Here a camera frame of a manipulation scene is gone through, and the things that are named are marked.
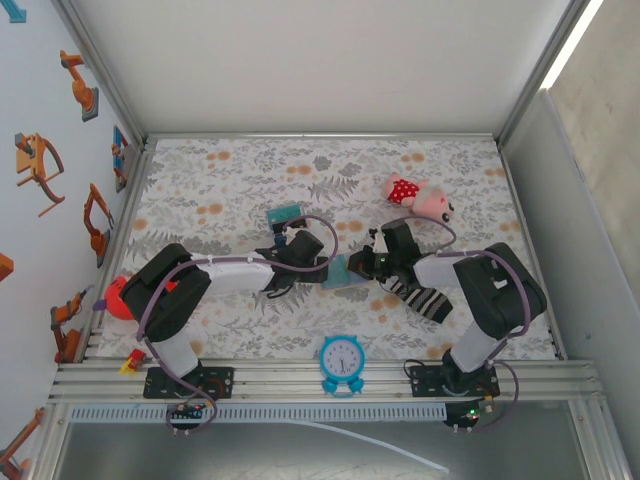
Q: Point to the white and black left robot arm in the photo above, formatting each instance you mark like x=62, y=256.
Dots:
x=235, y=277

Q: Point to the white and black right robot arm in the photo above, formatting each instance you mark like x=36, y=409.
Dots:
x=475, y=345

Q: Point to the black credit card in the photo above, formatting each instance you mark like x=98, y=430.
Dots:
x=295, y=225

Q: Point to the teal credit card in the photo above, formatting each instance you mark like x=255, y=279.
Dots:
x=282, y=212

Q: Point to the floral patterned table mat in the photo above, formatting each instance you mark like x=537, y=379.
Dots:
x=350, y=320

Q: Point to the pink pig plush toy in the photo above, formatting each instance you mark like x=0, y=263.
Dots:
x=405, y=190

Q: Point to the black white striped sock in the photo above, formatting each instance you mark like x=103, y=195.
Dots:
x=430, y=305

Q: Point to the blue alarm clock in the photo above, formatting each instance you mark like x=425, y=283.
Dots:
x=342, y=360

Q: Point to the small circuit board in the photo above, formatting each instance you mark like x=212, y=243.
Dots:
x=475, y=412
x=187, y=411

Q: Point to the white plastic tube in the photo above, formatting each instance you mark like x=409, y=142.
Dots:
x=400, y=450

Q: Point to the red orange plush toy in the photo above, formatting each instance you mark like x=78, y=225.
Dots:
x=117, y=300

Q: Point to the small yellow red toy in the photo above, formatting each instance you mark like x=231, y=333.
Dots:
x=134, y=357

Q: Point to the white light strip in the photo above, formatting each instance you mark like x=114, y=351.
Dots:
x=570, y=45

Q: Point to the wide aluminium base rail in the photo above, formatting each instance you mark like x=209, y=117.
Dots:
x=280, y=382

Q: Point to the short aluminium frame rail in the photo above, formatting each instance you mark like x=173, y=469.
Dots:
x=320, y=136

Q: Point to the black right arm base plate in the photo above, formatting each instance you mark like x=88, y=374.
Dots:
x=425, y=381

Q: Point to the aluminium side rail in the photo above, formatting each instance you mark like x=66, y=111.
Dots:
x=533, y=250
x=127, y=210

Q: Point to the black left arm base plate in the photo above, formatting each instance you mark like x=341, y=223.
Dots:
x=220, y=382

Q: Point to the black round mount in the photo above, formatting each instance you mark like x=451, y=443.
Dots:
x=457, y=420

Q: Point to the blue orange wall sticker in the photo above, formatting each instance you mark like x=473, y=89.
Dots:
x=120, y=155

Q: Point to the aluminium frame post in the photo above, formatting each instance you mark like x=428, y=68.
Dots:
x=540, y=70
x=101, y=70

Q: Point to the orange claw wall sticker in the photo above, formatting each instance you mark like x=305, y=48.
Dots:
x=30, y=162

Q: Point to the orange block wall sticker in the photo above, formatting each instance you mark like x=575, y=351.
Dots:
x=5, y=267

